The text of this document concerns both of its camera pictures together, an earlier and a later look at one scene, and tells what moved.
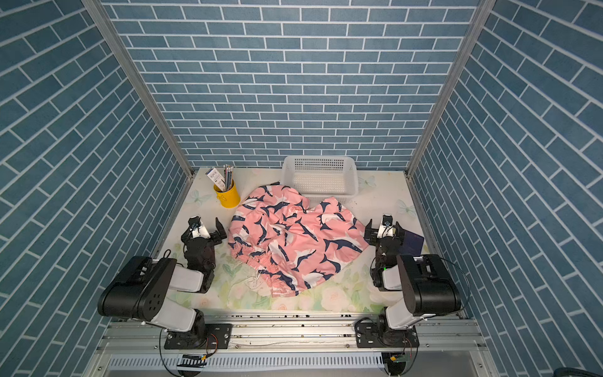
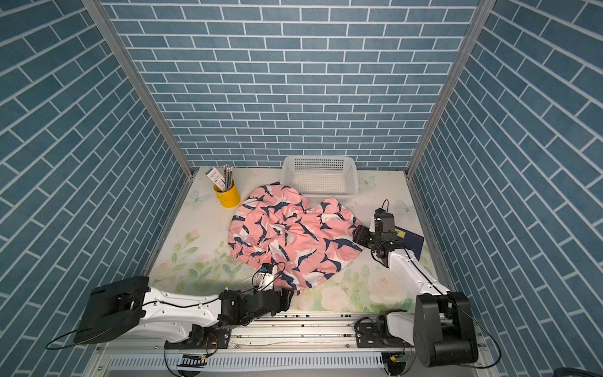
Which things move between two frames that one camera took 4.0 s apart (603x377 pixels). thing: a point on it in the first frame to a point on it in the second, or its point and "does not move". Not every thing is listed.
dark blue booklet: [413, 244] does not move
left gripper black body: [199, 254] to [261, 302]
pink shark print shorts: [292, 245] does not move
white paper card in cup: [218, 180] does not move
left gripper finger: [222, 232] to [286, 295]
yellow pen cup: [228, 199] does not move
